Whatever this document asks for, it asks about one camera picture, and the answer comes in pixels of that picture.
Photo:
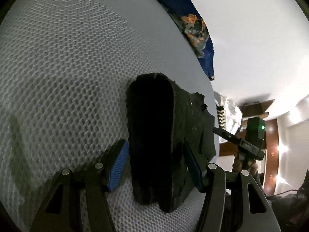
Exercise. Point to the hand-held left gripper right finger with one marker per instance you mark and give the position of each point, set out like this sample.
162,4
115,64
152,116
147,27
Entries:
194,168

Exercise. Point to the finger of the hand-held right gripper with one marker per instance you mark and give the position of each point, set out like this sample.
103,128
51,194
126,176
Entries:
227,135

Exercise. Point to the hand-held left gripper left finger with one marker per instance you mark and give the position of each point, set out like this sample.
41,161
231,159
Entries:
119,164

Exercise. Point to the black pants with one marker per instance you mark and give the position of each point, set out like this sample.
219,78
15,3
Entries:
149,125

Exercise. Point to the person's right hand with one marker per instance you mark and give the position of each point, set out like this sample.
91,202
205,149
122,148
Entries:
237,163

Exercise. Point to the striped cloth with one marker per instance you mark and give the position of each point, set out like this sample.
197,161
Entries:
221,117

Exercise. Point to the white crumpled cloth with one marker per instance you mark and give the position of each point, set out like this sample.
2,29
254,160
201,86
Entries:
233,111

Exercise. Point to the brown cardboard box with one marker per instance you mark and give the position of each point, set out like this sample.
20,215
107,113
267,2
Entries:
256,107

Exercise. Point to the brown wooden furniture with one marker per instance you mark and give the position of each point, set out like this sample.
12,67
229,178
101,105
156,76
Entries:
271,159

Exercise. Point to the dark cloth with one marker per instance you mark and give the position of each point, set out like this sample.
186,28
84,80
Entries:
287,203

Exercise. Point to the white mesh mattress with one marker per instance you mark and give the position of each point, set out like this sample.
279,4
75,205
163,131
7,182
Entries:
60,77

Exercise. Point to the blue floral cloth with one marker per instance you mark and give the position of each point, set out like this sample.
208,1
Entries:
178,2

